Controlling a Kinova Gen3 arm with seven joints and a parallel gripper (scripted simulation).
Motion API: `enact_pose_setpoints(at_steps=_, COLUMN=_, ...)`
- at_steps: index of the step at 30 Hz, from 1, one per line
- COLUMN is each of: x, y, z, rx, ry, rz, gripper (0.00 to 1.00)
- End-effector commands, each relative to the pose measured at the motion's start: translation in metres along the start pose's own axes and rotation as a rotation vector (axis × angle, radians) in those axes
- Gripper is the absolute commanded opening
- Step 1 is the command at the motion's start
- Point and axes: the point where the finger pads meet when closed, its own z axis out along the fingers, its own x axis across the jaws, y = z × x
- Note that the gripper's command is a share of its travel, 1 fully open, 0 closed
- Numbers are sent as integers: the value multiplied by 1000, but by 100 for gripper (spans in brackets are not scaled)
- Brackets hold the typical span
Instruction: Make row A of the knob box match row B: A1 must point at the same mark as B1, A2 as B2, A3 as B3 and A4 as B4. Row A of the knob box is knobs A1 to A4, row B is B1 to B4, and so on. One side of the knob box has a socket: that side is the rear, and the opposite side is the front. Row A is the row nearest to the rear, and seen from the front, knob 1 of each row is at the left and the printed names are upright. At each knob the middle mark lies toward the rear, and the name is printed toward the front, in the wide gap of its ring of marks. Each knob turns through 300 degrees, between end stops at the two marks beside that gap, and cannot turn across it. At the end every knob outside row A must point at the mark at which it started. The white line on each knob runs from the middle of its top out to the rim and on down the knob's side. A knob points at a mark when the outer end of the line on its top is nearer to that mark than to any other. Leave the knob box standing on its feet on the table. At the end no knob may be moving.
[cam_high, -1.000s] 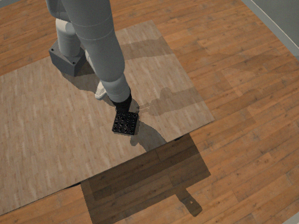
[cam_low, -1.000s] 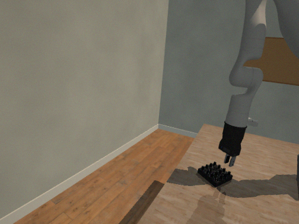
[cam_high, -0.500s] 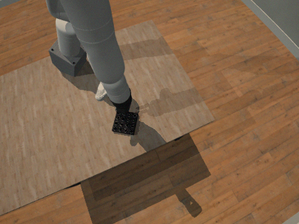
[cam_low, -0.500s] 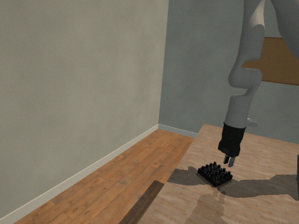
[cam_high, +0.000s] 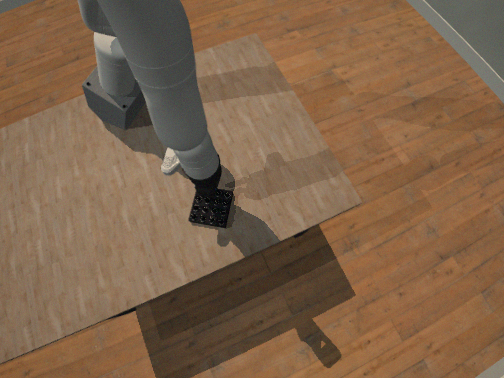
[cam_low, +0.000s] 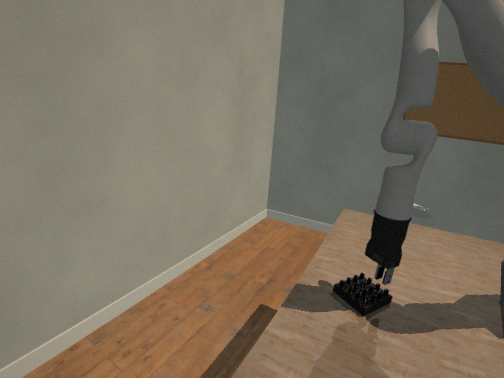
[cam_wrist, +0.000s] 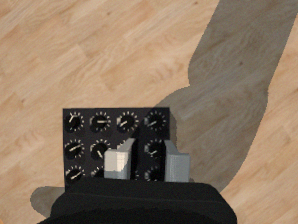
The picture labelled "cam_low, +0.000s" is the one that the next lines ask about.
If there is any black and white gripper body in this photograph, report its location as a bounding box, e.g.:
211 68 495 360
365 190 431 269

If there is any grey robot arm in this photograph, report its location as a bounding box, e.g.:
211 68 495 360
381 0 504 198

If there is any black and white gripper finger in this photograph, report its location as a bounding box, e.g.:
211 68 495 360
382 267 395 285
375 264 385 280

